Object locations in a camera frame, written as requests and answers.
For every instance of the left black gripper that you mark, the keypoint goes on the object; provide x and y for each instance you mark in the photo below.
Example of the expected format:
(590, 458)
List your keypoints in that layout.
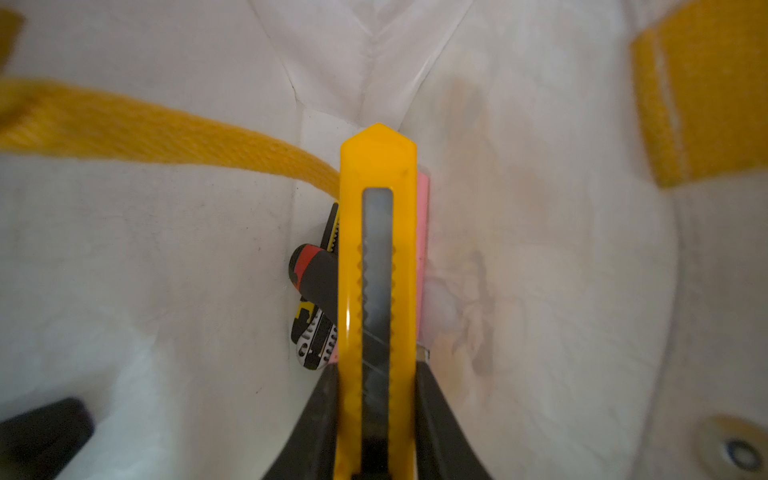
(40, 443)

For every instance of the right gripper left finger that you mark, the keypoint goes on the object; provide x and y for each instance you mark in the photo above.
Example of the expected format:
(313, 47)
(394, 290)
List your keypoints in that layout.
(310, 451)

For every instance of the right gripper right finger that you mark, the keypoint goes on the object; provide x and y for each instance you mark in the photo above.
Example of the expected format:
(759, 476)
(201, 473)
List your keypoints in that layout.
(442, 450)

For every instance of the white canvas pouch yellow handles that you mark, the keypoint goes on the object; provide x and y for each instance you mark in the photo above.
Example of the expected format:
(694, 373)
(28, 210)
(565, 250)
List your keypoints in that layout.
(596, 278)

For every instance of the pink utility knife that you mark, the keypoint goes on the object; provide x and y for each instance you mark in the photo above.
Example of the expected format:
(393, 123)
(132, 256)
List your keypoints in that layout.
(421, 250)

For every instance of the red black utility knife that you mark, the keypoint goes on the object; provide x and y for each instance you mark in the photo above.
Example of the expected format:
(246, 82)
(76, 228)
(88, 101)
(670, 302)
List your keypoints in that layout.
(314, 273)

